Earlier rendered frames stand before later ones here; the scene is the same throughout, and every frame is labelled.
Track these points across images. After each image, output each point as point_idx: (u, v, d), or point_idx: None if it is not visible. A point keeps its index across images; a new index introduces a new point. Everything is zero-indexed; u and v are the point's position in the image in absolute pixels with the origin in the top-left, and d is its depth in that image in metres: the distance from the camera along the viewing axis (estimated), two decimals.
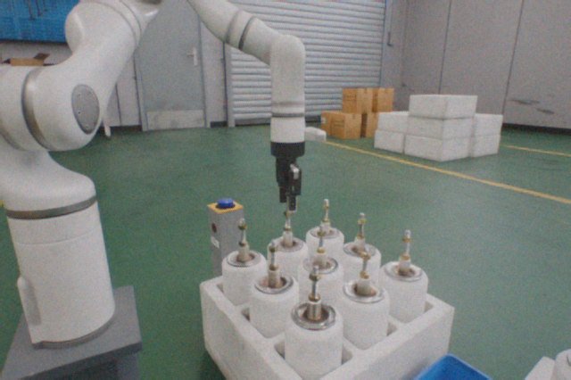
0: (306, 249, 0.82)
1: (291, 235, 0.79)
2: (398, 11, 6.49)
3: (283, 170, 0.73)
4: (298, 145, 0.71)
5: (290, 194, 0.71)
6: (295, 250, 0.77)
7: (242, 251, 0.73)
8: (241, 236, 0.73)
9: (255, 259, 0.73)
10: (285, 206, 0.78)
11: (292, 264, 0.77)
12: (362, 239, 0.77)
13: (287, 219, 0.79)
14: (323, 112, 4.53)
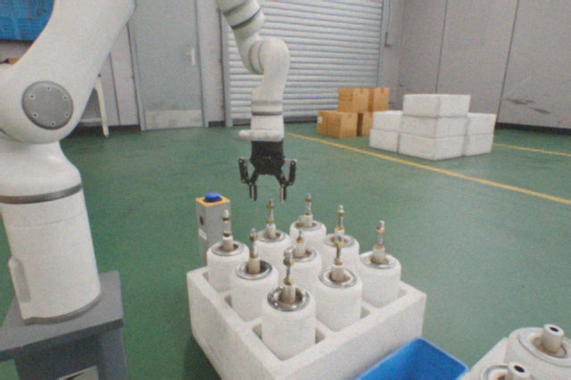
0: (263, 251, 0.81)
1: (266, 226, 0.83)
2: (395, 11, 6.53)
3: None
4: (251, 140, 0.77)
5: None
6: None
7: (226, 242, 0.76)
8: (225, 227, 0.77)
9: (239, 249, 0.77)
10: (270, 199, 0.82)
11: None
12: (342, 230, 0.80)
13: (271, 213, 0.82)
14: (319, 112, 4.57)
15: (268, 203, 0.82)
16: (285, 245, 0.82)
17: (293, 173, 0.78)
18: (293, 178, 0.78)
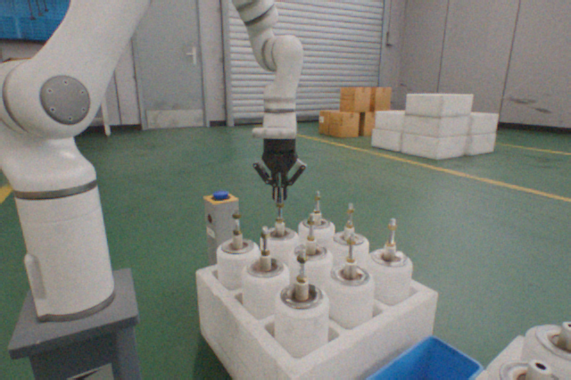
0: None
1: (283, 224, 0.83)
2: (396, 11, 6.53)
3: None
4: (263, 138, 0.77)
5: None
6: (288, 238, 0.81)
7: (235, 239, 0.76)
8: (235, 226, 0.76)
9: (249, 246, 0.77)
10: (280, 198, 0.82)
11: (285, 251, 0.81)
12: (351, 228, 0.80)
13: (280, 212, 0.82)
14: (321, 111, 4.57)
15: (278, 202, 0.82)
16: None
17: (298, 177, 0.78)
18: (294, 180, 0.78)
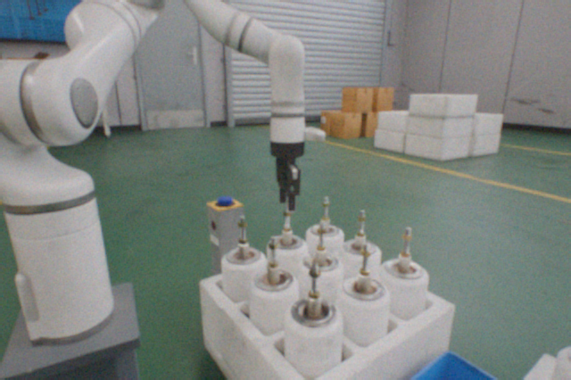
0: (293, 258, 0.76)
1: (285, 233, 0.79)
2: (398, 11, 6.49)
3: (282, 170, 0.73)
4: (297, 145, 0.71)
5: (289, 194, 0.70)
6: None
7: (242, 249, 0.72)
8: (241, 235, 0.73)
9: (255, 256, 0.73)
10: (285, 206, 0.78)
11: (268, 255, 0.80)
12: (363, 236, 0.76)
13: (288, 220, 0.79)
14: (323, 112, 4.53)
15: (285, 211, 0.78)
16: (307, 247, 0.80)
17: None
18: None
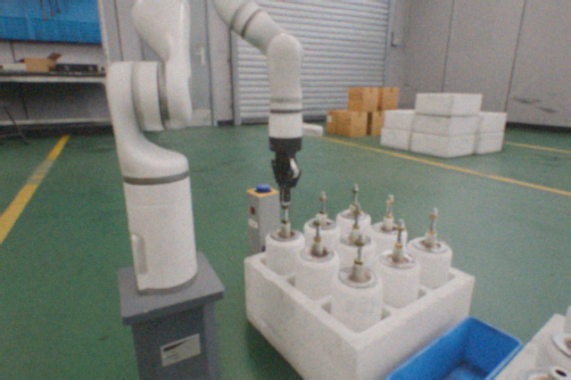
0: (307, 234, 0.88)
1: (318, 213, 0.89)
2: (401, 12, 6.58)
3: (282, 167, 0.76)
4: (297, 140, 0.74)
5: (285, 188, 0.76)
6: (310, 219, 0.92)
7: (282, 227, 0.82)
8: (285, 217, 0.81)
9: (293, 237, 0.81)
10: (323, 193, 0.87)
11: None
12: (391, 218, 0.86)
13: (321, 204, 0.88)
14: (329, 111, 4.62)
15: (325, 196, 0.87)
16: (327, 235, 0.86)
17: None
18: None
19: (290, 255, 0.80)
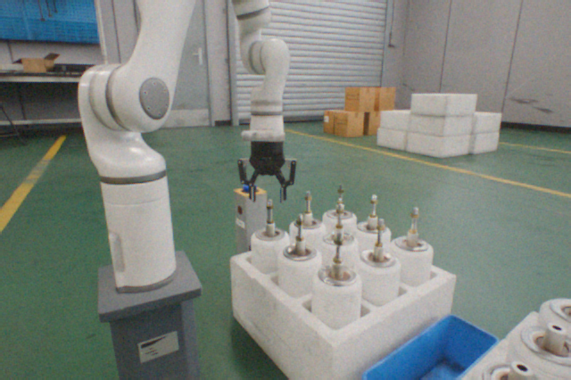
0: (293, 233, 0.89)
1: (303, 213, 0.90)
2: (399, 12, 6.59)
3: None
4: (251, 141, 0.77)
5: None
6: (296, 219, 0.93)
7: (270, 224, 0.85)
8: (268, 216, 0.83)
9: (260, 232, 0.85)
10: (308, 193, 0.88)
11: None
12: (375, 218, 0.87)
13: (306, 204, 0.89)
14: (326, 111, 4.63)
15: (310, 195, 0.88)
16: (312, 235, 0.87)
17: (294, 173, 0.78)
18: (293, 178, 0.78)
19: None
